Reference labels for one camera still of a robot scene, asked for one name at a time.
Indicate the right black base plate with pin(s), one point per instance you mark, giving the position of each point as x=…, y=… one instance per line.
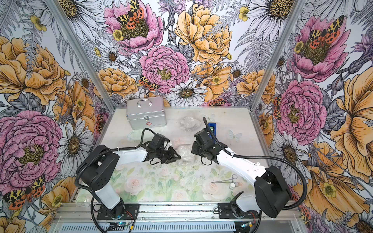
x=231, y=211

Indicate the silver aluminium case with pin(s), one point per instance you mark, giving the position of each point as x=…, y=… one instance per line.
x=146, y=112

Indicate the aluminium front rail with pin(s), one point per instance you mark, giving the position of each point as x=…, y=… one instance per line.
x=148, y=212

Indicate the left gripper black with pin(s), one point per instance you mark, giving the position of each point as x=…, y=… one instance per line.
x=171, y=156

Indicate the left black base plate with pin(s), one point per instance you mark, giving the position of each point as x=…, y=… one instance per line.
x=127, y=211

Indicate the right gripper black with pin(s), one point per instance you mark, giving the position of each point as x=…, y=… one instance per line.
x=194, y=147

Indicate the blue tape dispenser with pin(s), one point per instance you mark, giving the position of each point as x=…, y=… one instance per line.
x=212, y=127

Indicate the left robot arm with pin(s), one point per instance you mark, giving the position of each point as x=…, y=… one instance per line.
x=96, y=170

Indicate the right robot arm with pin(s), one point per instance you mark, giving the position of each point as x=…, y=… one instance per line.
x=271, y=193

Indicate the clear bubble wrap sheet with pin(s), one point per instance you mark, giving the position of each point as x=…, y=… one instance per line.
x=187, y=157
x=189, y=124

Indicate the silver scissors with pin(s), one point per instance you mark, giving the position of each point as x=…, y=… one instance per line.
x=233, y=179

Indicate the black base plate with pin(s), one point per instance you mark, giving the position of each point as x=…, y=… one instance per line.
x=231, y=211
x=127, y=211

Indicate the small white tape roll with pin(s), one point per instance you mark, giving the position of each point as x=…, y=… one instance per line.
x=234, y=185

